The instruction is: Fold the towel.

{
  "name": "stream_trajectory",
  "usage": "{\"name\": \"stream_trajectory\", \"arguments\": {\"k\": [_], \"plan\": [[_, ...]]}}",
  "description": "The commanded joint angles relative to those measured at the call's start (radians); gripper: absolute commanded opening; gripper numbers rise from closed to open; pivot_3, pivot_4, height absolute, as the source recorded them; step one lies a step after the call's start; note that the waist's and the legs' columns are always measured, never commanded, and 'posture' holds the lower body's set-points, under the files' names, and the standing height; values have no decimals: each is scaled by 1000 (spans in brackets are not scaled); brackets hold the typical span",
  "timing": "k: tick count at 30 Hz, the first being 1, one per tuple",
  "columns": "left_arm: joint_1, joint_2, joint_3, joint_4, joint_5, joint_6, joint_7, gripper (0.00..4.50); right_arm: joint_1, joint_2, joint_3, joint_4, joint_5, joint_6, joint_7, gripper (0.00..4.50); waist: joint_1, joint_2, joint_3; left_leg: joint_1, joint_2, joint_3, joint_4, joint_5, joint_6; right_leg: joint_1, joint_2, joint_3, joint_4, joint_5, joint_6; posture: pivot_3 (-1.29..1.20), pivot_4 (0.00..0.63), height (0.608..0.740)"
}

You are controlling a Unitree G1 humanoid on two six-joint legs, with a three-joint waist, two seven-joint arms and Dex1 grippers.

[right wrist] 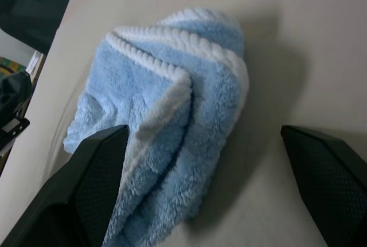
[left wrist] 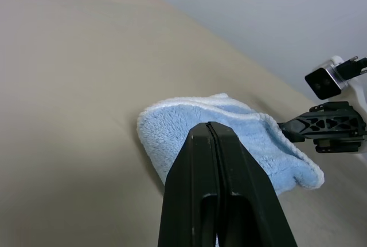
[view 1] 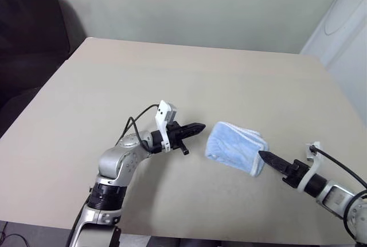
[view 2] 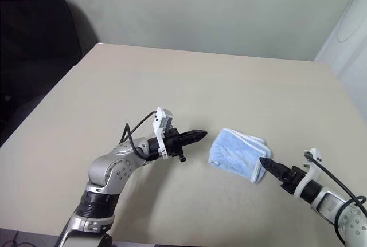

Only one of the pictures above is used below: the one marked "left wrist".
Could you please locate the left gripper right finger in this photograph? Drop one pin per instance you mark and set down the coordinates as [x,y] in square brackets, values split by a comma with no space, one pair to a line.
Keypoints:
[246,195]

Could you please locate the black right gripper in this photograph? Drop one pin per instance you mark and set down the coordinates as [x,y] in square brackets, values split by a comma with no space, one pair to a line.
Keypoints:
[338,145]

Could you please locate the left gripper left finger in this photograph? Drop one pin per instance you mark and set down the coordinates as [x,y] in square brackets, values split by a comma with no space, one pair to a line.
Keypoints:
[186,186]

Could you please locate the light blue towel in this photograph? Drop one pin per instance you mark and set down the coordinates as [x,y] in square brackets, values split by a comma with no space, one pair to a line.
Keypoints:
[172,132]

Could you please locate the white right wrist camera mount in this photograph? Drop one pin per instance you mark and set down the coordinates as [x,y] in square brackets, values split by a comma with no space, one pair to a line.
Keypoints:
[324,82]

